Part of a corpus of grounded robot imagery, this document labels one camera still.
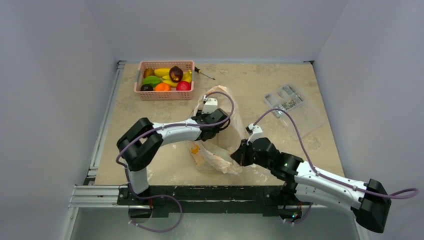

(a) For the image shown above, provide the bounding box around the translucent plastic bag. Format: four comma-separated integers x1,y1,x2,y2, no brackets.
186,85,247,176

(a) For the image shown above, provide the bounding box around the yellow fake banana bunch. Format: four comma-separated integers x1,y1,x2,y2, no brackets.
161,70,192,88

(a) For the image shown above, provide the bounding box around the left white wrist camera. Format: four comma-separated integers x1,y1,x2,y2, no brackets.
201,96,218,114

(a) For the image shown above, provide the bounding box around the green fake mango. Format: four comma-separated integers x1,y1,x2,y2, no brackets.
141,75,162,88

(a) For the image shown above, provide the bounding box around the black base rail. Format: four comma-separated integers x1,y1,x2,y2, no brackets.
117,185,309,221

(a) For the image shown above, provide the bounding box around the black handled screwdriver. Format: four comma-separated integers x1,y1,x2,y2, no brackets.
194,66,216,81

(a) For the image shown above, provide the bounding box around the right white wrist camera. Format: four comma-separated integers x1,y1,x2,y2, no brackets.
246,123,263,145

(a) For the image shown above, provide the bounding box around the orange fake fruit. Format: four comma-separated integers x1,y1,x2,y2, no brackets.
154,82,172,92

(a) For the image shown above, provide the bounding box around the pink plastic basket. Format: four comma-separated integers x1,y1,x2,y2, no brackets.
133,60,195,100

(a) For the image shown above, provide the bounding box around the brown fake kiwi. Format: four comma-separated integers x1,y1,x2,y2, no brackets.
143,68,155,79

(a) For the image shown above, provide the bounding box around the yellow fake mango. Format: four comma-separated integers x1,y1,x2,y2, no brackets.
154,68,171,78

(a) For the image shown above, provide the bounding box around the clear plastic screw box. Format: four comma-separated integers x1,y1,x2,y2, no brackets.
263,84,306,119

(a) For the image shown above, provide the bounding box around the dark maroon fake fruit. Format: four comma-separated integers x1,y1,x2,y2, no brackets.
168,66,184,83

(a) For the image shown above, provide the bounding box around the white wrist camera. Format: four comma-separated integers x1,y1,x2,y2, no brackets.
246,123,263,145
201,96,218,114

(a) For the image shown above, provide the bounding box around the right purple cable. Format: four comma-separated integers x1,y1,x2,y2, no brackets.
251,107,420,226

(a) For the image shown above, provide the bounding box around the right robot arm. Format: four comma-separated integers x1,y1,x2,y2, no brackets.
230,137,392,233

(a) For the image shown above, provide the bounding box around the red fake apple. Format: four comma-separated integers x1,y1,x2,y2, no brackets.
176,80,192,91

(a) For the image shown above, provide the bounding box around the dark purple fake fruit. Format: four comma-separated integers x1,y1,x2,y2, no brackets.
140,84,154,92

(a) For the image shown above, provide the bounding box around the purple cable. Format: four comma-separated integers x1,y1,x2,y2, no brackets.
115,91,235,233
251,107,420,226

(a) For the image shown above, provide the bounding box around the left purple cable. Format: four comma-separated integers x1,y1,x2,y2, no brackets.
115,91,235,233

